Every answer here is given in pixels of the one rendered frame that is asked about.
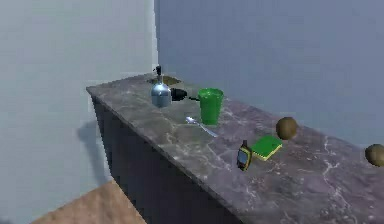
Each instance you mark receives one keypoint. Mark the green plastic cup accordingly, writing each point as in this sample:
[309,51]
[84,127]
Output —
[210,107]

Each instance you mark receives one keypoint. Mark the grey marble kitchen counter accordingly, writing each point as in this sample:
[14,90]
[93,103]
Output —
[206,166]

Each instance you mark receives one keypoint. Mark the silver metal spoon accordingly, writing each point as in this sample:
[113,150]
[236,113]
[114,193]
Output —
[200,125]

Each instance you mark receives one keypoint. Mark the black ladle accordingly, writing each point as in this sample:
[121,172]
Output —
[178,94]

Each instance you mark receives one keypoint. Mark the brown sink basin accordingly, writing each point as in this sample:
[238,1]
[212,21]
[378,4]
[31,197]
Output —
[168,80]

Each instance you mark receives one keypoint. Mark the brown yellow small bottle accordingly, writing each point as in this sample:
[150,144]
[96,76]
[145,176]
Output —
[244,156]

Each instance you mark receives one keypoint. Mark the green yellow dish sponge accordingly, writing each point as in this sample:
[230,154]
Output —
[266,147]

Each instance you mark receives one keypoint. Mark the brown round potato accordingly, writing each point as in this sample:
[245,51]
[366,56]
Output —
[375,155]
[286,128]

